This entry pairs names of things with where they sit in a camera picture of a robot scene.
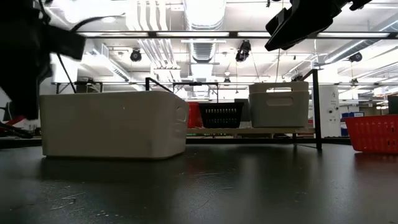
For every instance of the black background rig frame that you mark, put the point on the black background rig frame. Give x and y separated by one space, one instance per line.
90 83

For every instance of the clear container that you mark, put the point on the clear container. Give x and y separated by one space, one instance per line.
112 124

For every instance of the dark monitor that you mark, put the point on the dark monitor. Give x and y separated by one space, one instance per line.
392 104

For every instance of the white pillar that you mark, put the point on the white pillar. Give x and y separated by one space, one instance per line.
329 105

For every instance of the overhead light bar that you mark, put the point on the overhead light bar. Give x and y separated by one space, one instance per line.
192 34

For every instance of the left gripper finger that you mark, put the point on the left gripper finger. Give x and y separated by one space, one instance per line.
25 96

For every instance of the black tube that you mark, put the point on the black tube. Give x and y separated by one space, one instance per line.
15 132

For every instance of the black table mat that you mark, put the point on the black table mat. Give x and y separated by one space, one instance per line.
199 186

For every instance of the red bar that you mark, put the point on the red bar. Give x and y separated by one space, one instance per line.
14 120

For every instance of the red slotted plastic basket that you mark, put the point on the red slotted plastic basket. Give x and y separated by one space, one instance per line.
193 116
193 103
373 133

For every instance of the black slotted plastic basket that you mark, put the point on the black slotted plastic basket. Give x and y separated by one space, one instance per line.
220 116
298 28

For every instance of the white plastic basket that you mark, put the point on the white plastic basket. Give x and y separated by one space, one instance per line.
258 86
280 112

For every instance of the black hanging spotlight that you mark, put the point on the black hanging spotlight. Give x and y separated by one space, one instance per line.
355 57
136 55
243 51

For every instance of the blue storage bins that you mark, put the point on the blue storage bins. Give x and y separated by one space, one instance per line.
353 115

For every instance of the wooden cutting board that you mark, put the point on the wooden cutting board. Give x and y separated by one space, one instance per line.
248 131

